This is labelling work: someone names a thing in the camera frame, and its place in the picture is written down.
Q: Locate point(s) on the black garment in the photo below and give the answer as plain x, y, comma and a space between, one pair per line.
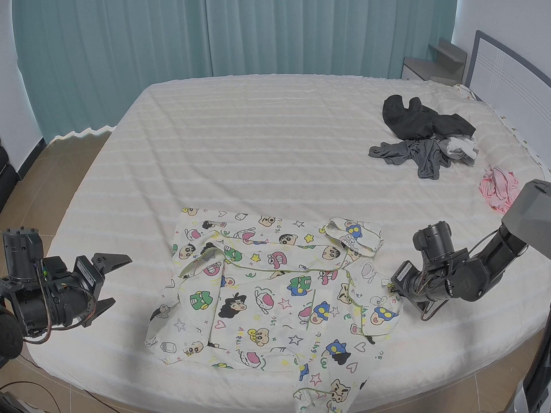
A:
409, 118

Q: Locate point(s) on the white garment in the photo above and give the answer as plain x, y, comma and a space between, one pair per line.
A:
460, 146

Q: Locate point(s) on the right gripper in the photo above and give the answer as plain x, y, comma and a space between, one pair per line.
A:
424, 288

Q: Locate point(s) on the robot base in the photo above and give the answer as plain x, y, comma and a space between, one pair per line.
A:
520, 398

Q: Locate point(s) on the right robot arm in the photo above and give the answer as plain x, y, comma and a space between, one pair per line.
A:
525, 204

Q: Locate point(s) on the dark grey garment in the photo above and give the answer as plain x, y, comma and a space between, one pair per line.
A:
424, 157

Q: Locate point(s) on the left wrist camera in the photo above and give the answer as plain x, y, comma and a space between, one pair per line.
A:
56, 267

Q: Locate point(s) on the blue-green curtain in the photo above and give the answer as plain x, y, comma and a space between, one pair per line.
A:
323, 19
107, 50

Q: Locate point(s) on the bed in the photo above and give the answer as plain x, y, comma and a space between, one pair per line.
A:
258, 153

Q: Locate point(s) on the grey bedside table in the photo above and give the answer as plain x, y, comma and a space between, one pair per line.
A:
430, 65

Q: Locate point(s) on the pink garment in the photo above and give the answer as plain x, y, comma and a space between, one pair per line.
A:
499, 187

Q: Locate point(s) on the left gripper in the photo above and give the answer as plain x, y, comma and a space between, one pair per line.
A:
64, 299

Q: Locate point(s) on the white printed pyjama top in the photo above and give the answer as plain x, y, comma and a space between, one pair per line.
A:
267, 299

